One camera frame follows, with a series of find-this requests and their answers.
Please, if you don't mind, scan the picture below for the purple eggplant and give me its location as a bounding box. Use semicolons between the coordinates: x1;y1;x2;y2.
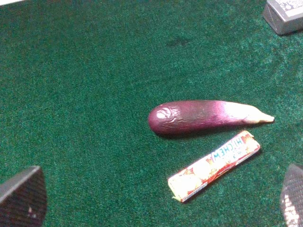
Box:
148;100;275;135

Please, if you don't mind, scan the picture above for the grey power adapter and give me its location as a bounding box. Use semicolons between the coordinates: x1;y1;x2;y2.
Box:
262;0;303;35

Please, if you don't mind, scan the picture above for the green felt table cloth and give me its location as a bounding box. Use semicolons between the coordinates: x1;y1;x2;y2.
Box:
0;0;303;227

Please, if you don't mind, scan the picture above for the Hi-Chew candy pack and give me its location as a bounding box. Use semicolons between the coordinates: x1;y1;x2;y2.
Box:
168;131;260;202

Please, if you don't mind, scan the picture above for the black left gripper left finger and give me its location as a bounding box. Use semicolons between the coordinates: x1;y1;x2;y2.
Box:
0;166;47;227

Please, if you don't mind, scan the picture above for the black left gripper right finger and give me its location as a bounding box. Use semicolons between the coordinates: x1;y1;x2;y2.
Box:
280;164;303;227

